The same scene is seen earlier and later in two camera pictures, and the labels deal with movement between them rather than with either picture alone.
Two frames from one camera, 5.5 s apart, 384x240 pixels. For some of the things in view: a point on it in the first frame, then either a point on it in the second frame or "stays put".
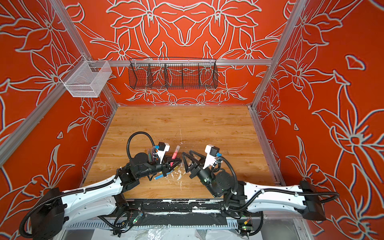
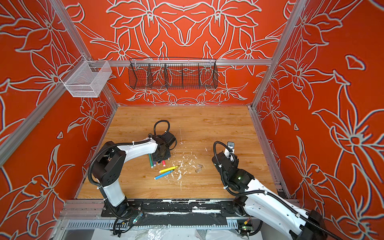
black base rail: (146, 213) stays put
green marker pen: (149, 155) stays put
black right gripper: (196, 171) to (236, 163)
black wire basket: (168, 73) stays put
